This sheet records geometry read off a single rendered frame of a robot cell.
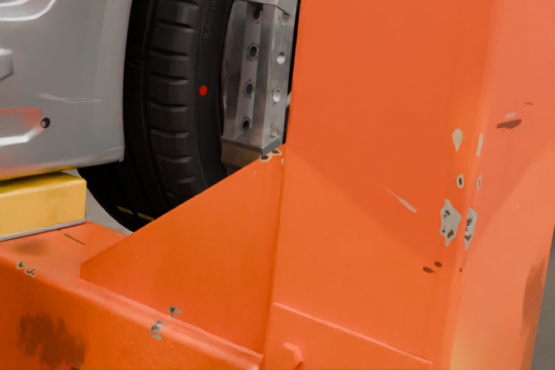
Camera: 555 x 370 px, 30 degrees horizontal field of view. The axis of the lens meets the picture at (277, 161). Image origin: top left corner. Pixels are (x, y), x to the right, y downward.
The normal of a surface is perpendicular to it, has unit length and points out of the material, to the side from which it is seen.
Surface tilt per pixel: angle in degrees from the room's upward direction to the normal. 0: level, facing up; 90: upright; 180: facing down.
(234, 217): 90
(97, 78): 90
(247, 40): 90
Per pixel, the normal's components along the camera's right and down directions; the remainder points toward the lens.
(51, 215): 0.78, 0.21
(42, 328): -0.61, 0.12
